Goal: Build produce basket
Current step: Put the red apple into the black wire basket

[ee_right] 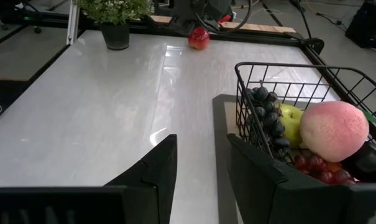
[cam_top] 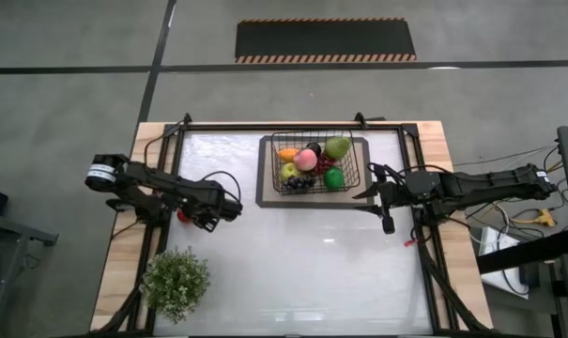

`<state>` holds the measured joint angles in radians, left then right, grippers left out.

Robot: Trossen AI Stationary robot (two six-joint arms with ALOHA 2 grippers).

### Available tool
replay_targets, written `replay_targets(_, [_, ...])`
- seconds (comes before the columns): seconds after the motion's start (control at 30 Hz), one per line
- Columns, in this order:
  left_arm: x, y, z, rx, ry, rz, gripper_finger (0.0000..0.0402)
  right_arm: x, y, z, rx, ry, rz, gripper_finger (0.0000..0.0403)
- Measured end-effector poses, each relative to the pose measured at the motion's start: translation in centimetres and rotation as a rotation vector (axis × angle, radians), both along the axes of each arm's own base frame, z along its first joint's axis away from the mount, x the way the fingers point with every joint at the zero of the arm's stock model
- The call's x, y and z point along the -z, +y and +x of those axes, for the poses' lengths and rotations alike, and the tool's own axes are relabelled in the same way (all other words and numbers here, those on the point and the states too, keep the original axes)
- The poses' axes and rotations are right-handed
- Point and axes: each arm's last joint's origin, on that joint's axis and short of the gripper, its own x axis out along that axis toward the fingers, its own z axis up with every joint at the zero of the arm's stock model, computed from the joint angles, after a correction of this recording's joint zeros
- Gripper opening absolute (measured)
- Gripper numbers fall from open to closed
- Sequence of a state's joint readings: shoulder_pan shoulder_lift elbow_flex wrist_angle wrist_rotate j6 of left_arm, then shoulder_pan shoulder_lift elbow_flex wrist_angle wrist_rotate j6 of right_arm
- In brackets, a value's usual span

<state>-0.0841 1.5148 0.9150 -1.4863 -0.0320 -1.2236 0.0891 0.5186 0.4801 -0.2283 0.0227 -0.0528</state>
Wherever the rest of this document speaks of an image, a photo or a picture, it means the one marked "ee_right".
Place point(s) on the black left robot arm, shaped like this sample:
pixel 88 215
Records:
pixel 187 12

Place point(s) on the light wooden board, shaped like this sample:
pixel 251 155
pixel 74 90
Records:
pixel 256 27

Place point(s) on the red apple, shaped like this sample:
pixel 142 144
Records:
pixel 199 39

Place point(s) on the yellow-green apple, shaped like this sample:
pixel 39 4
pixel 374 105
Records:
pixel 291 124

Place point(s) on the green lime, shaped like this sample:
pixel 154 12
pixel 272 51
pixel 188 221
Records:
pixel 369 117

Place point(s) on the potted green plant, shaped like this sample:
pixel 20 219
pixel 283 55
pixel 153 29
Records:
pixel 114 18

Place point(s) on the black equipment box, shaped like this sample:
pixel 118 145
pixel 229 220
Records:
pixel 368 25

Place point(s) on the dark purple eggplant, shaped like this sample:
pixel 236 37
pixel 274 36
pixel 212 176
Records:
pixel 368 163

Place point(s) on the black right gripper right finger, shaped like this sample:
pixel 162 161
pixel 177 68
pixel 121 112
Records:
pixel 299 202

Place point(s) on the white frame post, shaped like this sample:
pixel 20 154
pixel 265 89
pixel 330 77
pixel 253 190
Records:
pixel 72 21

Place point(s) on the black grape bunch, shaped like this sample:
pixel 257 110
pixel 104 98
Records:
pixel 268 118

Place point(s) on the red grape bunch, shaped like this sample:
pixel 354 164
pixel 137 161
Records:
pixel 315 169

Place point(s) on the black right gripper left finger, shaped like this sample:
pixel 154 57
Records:
pixel 82 205

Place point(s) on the pink peach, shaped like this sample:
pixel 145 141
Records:
pixel 333 130

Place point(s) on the orange fruit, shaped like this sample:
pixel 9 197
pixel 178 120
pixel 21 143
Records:
pixel 334 167

